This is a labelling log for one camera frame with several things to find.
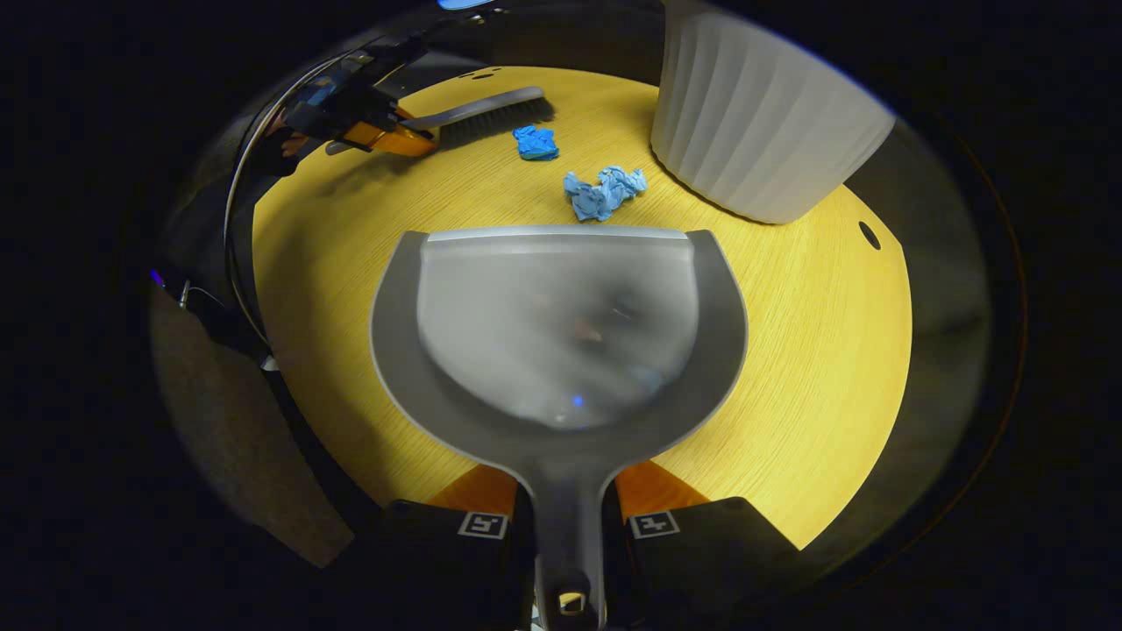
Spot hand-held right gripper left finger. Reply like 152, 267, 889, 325
351, 463, 538, 631

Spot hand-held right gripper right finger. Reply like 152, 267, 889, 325
602, 459, 799, 631

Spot small grey broom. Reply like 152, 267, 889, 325
323, 85, 556, 158

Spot small blue paper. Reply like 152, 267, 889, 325
512, 124, 561, 162

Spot large blue paper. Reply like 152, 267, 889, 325
562, 165, 650, 223

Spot grey dustpan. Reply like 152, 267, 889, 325
369, 224, 749, 631

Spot white ribbed garbage bin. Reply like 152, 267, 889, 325
650, 0, 898, 225

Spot thin grey cable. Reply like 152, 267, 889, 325
222, 51, 353, 351

